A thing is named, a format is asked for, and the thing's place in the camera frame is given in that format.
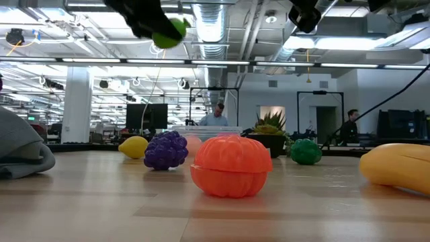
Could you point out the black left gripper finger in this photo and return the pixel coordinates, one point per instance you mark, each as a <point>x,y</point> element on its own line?
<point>158,27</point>

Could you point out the light green toy pear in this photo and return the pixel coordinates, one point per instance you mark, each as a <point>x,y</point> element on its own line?
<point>168,41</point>

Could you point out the yellow toy lemon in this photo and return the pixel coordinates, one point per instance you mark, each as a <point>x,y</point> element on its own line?
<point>133,147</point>

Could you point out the pink toy peach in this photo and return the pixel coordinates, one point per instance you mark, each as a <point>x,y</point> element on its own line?
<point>194,145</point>

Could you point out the purple toy grapes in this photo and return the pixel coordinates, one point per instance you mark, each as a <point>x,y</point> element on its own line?
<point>166,150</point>

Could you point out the orange toy fruit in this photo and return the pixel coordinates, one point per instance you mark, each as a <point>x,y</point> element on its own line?
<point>231,166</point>

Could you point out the dark green toy vegetable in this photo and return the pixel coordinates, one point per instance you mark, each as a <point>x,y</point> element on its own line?
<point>305,152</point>

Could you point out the yellow toy banana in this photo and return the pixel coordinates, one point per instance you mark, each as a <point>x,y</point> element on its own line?
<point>396,166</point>

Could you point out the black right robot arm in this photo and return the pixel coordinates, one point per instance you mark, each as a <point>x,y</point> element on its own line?
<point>378,4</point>

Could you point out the black monitor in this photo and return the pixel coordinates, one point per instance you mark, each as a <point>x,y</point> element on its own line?
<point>146,116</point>

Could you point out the person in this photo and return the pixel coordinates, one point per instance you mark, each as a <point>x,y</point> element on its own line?
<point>215,118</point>
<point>349,129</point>

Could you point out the clear plastic container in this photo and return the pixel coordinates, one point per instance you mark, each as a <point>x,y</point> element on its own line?
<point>208,131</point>

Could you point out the potted succulent plant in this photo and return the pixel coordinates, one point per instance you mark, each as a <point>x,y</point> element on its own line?
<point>268,134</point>

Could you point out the grey crumpled cloth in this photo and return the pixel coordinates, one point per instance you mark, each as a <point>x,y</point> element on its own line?
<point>20,148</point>

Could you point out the black equipment rack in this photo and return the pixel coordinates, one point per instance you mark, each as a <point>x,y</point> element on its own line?
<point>401,124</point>

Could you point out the black gantry frame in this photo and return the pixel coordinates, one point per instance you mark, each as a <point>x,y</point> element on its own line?
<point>319,92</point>
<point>215,88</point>

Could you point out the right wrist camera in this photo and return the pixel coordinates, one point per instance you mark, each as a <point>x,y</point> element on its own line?
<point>304,17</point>

